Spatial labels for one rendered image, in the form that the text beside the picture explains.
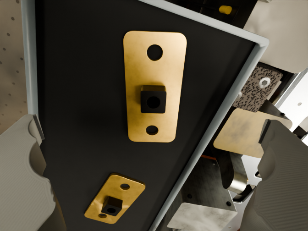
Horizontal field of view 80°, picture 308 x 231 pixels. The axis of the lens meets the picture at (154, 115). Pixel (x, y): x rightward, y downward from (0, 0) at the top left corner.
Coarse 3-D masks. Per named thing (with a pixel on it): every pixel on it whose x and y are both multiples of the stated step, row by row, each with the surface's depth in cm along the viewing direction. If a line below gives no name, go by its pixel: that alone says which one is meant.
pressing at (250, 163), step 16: (288, 80) 30; (304, 80) 30; (272, 96) 32; (288, 96) 31; (304, 96) 32; (288, 112) 33; (304, 112) 33; (256, 160) 40; (256, 176) 43; (240, 208) 49; (240, 224) 54
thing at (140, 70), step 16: (128, 32) 11; (144, 32) 11; (160, 32) 11; (176, 32) 11; (128, 48) 11; (144, 48) 11; (176, 48) 11; (128, 64) 12; (144, 64) 12; (160, 64) 12; (176, 64) 12; (128, 80) 12; (144, 80) 12; (160, 80) 12; (176, 80) 12; (128, 96) 13; (144, 96) 12; (160, 96) 12; (176, 96) 13; (128, 112) 14; (144, 112) 13; (160, 112) 13; (176, 112) 14; (128, 128) 15; (144, 128) 15; (160, 128) 15
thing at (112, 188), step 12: (108, 180) 18; (120, 180) 18; (132, 180) 18; (108, 192) 19; (120, 192) 19; (132, 192) 19; (96, 204) 20; (108, 204) 18; (120, 204) 19; (96, 216) 21; (108, 216) 21; (120, 216) 21
